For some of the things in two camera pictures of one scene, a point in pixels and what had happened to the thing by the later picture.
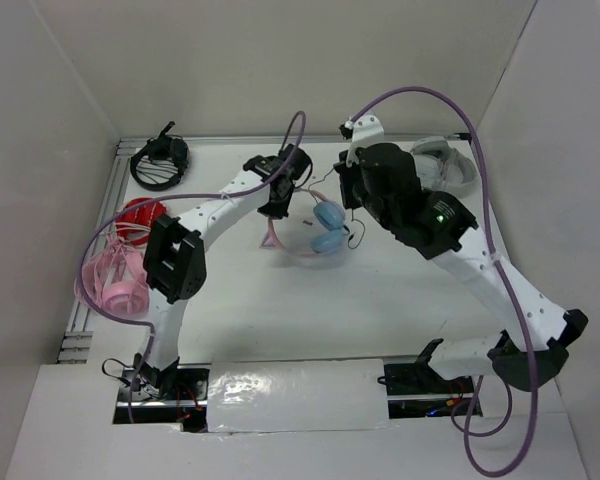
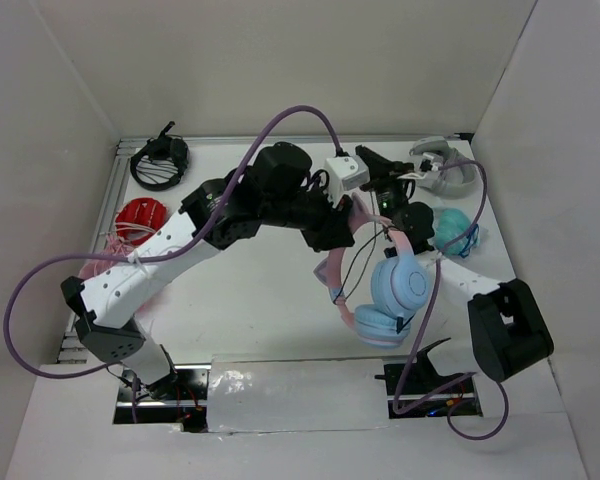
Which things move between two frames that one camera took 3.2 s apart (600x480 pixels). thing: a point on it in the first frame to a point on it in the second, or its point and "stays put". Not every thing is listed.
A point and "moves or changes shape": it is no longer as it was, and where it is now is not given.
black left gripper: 277,211 to 333,230
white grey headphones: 444,168 stays put
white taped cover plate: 296,395 stays put
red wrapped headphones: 136,220 stays put
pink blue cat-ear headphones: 330,218 moves or changes shape
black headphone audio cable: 352,212 to 399,325
